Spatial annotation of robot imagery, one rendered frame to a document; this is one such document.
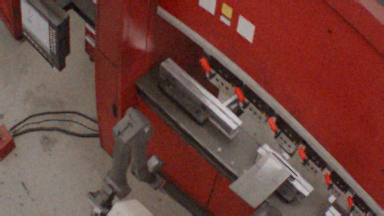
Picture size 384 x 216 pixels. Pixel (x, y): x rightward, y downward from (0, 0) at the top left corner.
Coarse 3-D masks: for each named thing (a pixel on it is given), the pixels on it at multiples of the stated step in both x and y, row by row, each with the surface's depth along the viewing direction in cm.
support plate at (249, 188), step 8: (264, 160) 273; (256, 168) 270; (240, 176) 268; (248, 176) 268; (280, 176) 269; (288, 176) 270; (232, 184) 265; (240, 184) 265; (248, 184) 265; (256, 184) 266; (264, 184) 266; (272, 184) 266; (280, 184) 266; (240, 192) 263; (248, 192) 263; (256, 192) 263; (264, 192) 263; (272, 192) 264; (248, 200) 260; (256, 200) 261
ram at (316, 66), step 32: (160, 0) 263; (192, 0) 244; (224, 0) 227; (256, 0) 211; (288, 0) 195; (320, 0) 180; (224, 32) 242; (256, 32) 225; (288, 32) 208; (320, 32) 192; (352, 32) 175; (224, 64) 257; (256, 64) 239; (288, 64) 221; (320, 64) 203; (352, 64) 186; (288, 96) 234; (320, 96) 215; (352, 96) 196; (320, 128) 227; (352, 128) 207; (352, 160) 217
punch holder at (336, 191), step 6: (330, 174) 237; (336, 174) 233; (330, 180) 240; (336, 180) 235; (342, 180) 231; (324, 186) 246; (336, 186) 238; (342, 186) 233; (348, 186) 229; (330, 192) 243; (336, 192) 240; (342, 192) 236; (336, 198) 242
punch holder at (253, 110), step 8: (248, 88) 254; (248, 96) 257; (256, 96) 252; (240, 104) 265; (256, 104) 256; (264, 104) 251; (248, 112) 264; (256, 112) 259; (264, 112) 254; (272, 112) 260; (256, 120) 263; (264, 120) 257
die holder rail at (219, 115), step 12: (168, 60) 304; (168, 72) 301; (180, 72) 300; (180, 84) 299; (192, 84) 297; (192, 96) 297; (204, 96) 294; (204, 108) 300; (216, 108) 291; (216, 120) 294; (228, 120) 287; (228, 132) 291
